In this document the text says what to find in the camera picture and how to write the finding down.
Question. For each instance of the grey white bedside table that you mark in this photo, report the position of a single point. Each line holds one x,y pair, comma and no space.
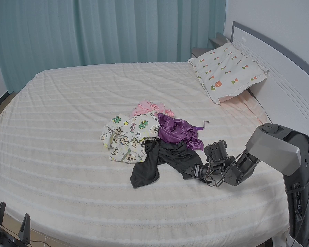
203,51

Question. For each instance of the bed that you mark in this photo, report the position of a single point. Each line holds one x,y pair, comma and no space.
92,99

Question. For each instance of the pink garment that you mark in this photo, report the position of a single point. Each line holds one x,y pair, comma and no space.
144,108

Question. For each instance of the purple garment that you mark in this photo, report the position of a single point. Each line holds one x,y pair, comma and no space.
170,130

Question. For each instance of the blue-green curtain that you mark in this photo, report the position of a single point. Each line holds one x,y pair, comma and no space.
144,22
41,35

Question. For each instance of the white printed garment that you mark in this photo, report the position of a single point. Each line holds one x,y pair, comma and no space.
123,135

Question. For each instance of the black T-shirt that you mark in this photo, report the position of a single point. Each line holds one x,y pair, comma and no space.
146,171

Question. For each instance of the white printed pillow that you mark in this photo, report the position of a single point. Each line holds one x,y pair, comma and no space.
226,68

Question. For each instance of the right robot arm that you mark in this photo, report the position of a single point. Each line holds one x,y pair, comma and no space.
273,148

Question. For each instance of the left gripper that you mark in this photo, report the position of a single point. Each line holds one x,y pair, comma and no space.
7,239

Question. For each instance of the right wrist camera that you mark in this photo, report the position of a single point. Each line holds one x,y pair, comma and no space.
216,150

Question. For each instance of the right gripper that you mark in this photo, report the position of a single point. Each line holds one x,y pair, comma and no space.
202,171

